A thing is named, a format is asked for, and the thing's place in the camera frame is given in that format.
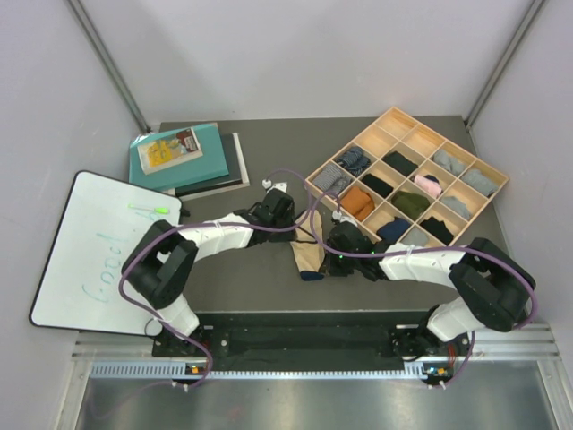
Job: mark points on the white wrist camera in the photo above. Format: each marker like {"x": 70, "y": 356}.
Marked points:
{"x": 268, "y": 185}
{"x": 340, "y": 217}

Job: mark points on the orange rolled garment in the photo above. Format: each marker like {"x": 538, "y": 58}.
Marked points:
{"x": 358, "y": 203}

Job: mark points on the grey rolled garment bottom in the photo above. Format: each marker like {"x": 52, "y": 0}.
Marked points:
{"x": 415, "y": 237}

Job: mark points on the pink rolled garment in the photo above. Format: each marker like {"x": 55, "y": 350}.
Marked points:
{"x": 429, "y": 186}

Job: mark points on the wooden compartment tray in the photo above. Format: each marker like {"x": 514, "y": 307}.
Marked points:
{"x": 396, "y": 130}

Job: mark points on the black rolled garment upper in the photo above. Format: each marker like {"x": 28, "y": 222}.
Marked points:
{"x": 400, "y": 163}

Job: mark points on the navy blue rolled garment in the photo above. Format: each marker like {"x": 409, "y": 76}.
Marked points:
{"x": 392, "y": 231}

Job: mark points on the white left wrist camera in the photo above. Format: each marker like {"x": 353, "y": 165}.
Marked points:
{"x": 268, "y": 185}

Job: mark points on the dark grey book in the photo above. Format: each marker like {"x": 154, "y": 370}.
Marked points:
{"x": 236, "y": 178}

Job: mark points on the grey rolled garment right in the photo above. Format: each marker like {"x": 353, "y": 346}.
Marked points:
{"x": 480, "y": 182}

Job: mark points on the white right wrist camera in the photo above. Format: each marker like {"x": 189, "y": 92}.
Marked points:
{"x": 340, "y": 217}

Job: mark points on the grey underwear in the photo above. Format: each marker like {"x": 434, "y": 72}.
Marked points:
{"x": 453, "y": 165}

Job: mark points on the black rolled garment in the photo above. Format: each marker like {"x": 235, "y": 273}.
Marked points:
{"x": 438, "y": 229}
{"x": 379, "y": 186}
{"x": 400, "y": 163}

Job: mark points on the green marker pen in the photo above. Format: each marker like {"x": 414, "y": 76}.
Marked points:
{"x": 158, "y": 210}

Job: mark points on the beige underwear navy trim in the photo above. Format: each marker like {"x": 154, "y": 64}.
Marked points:
{"x": 308, "y": 254}

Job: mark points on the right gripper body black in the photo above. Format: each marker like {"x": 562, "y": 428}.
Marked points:
{"x": 337, "y": 265}

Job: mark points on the grey rolled garment middle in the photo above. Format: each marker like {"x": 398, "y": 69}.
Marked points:
{"x": 457, "y": 206}

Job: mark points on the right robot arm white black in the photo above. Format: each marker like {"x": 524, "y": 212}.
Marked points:
{"x": 494, "y": 292}

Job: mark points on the striped grey rolled garment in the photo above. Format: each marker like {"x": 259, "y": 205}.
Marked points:
{"x": 331, "y": 179}

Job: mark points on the navy patterned rolled garment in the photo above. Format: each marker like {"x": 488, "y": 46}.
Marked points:
{"x": 354, "y": 161}

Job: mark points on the black rolled garment lower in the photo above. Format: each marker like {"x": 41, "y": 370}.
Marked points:
{"x": 438, "y": 229}

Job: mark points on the small illustrated paperback book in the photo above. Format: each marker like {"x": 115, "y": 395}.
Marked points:
{"x": 160, "y": 153}

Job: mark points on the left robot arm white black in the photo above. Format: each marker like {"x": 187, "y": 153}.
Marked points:
{"x": 160, "y": 264}

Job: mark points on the teal book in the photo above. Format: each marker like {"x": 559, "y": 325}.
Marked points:
{"x": 210, "y": 165}

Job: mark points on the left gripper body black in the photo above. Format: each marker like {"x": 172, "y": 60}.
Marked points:
{"x": 281, "y": 236}

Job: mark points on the black rolled garment middle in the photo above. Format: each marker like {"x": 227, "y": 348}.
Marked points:
{"x": 379, "y": 186}

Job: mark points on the whiteboard black frame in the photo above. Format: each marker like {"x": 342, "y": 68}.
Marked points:
{"x": 78, "y": 289}

